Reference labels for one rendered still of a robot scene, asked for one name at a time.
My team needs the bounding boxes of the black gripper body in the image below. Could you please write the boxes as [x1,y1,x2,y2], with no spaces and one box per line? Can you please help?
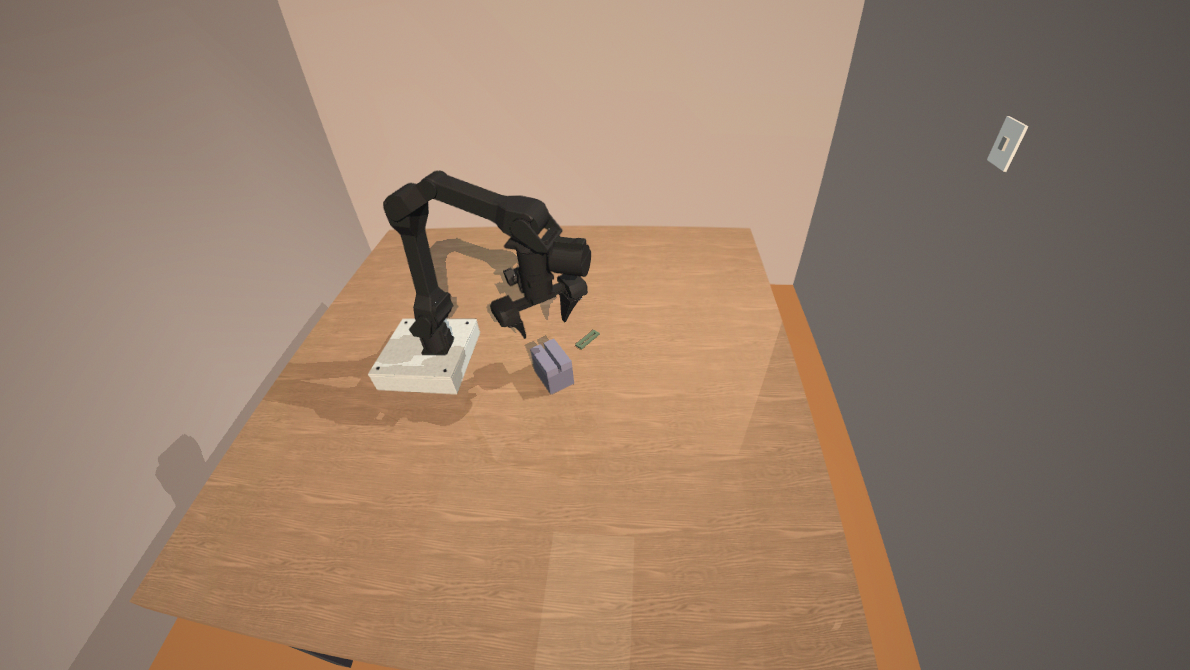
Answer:
[490,269,588,327]

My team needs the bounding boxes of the dark green slotted holder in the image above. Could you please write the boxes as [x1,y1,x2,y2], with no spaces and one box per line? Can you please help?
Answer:
[576,330,600,350]

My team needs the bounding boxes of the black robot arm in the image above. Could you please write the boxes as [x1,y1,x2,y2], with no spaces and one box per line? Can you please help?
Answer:
[383,170,591,356]

